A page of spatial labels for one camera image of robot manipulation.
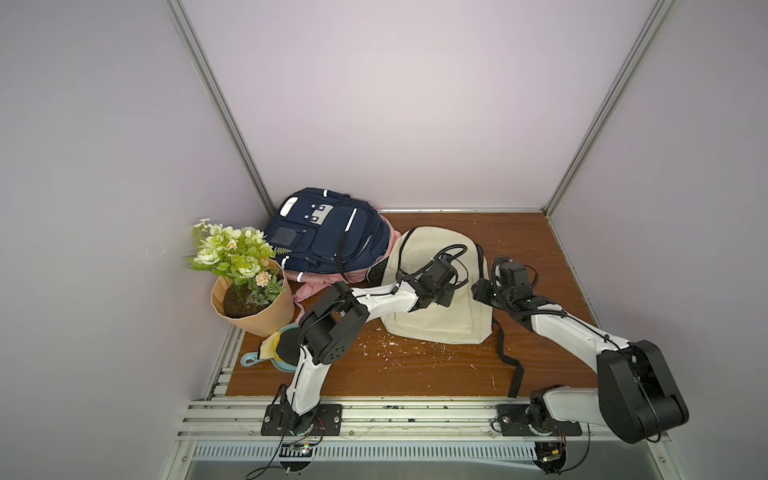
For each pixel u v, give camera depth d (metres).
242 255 0.75
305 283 0.97
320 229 1.04
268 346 0.82
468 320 0.87
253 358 0.81
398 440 0.71
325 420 0.73
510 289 0.68
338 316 0.56
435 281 0.72
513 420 0.73
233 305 0.82
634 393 0.41
